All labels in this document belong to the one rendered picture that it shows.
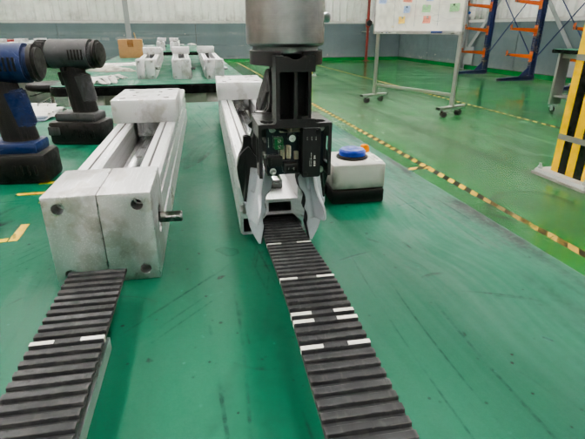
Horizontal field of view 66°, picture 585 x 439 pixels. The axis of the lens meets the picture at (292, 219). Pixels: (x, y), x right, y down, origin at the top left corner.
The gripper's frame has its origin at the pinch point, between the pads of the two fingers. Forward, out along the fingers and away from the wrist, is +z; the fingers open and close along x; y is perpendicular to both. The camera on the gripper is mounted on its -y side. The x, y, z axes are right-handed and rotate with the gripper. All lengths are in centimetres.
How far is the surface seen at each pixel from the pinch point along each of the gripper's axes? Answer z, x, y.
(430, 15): -37, 271, -517
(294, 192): -2.5, 2.3, -5.3
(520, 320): 2.1, 18.1, 19.2
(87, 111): -5, -34, -59
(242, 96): -7, 0, -60
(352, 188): -0.3, 12.1, -11.5
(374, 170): -2.9, 15.3, -11.4
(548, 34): -11, 706, -850
